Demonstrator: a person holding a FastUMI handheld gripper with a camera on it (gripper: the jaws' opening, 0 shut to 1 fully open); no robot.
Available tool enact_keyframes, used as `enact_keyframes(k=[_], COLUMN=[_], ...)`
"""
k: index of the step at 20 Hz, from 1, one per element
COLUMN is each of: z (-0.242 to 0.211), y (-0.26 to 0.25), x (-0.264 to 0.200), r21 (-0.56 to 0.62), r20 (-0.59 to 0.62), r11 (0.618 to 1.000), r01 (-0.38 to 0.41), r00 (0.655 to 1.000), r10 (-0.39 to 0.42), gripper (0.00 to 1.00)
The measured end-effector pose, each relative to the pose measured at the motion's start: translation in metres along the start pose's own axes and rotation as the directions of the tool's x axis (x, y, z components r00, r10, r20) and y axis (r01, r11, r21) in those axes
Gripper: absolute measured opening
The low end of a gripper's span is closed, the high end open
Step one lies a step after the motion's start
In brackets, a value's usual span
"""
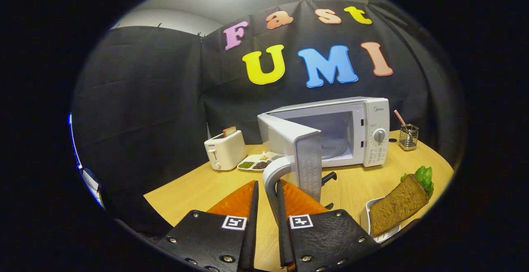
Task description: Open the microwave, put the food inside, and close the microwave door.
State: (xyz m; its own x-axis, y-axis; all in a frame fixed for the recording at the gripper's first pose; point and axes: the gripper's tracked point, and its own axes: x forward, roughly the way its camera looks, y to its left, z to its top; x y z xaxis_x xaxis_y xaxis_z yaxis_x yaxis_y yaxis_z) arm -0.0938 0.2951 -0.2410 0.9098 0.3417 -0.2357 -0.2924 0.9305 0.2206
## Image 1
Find white microwave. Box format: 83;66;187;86
257;96;390;227

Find white rectangular plate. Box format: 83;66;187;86
360;198;401;243

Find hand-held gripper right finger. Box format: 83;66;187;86
276;179;381;272

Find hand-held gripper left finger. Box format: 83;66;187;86
155;180;260;272

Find brown bread lettuce sandwich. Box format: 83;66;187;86
369;166;434;236

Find metal wire mesh holder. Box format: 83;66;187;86
399;124;419;151

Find cream toaster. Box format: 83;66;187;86
204;129;248;171

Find glass microwave turntable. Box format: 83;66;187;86
322;138;350;160

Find white divided grain tray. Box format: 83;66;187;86
237;151;286;172

